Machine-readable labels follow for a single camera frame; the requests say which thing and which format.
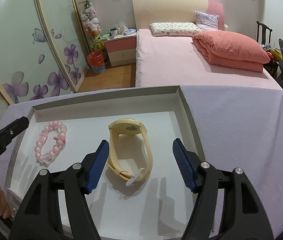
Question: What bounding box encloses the pink bead bracelet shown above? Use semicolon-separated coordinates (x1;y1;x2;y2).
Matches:
34;120;68;167

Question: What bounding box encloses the plush toy tower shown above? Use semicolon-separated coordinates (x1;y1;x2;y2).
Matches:
80;0;102;52

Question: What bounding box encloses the dark wooden chair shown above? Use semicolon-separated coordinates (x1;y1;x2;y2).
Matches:
256;21;273;45

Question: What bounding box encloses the pink beige nightstand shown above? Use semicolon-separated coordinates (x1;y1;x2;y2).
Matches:
104;33;137;67

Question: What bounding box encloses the folded coral duvet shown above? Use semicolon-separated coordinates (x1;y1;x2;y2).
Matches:
192;30;270;73

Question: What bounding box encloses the white mug on nightstand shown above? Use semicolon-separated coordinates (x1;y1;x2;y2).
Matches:
109;28;118;38

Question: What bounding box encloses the floral sliding wardrobe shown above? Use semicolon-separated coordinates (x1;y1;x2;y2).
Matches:
0;0;87;120

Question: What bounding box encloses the red waste bin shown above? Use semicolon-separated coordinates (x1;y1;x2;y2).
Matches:
87;51;105;74

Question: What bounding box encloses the purple table cloth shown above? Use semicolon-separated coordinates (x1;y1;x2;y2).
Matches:
0;86;283;239

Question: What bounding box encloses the beige pink headboard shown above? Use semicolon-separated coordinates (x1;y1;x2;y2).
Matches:
132;0;224;30

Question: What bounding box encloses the bed with pink sheet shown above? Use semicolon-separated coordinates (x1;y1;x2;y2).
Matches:
135;29;281;90

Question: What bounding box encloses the grey shallow tray box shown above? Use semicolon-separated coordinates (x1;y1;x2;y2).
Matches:
6;86;204;239

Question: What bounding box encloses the small lilac pillow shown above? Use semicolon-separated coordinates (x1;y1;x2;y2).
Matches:
195;11;219;31

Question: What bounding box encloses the floral white pillow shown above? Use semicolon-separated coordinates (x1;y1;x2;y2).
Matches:
150;22;202;37

